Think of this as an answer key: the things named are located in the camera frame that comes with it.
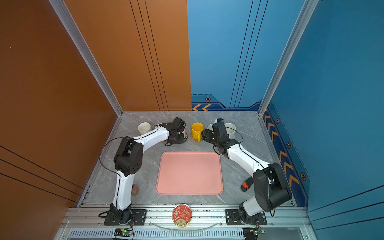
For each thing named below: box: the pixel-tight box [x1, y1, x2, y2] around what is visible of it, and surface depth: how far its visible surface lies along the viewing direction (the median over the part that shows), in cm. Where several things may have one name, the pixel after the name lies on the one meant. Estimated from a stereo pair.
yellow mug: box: [191, 122, 204, 142], surface depth 100 cm
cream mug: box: [138, 122, 152, 136], surface depth 101 cm
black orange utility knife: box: [241, 176, 254, 192], surface depth 84 cm
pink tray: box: [156, 151, 224, 195], surface depth 92 cm
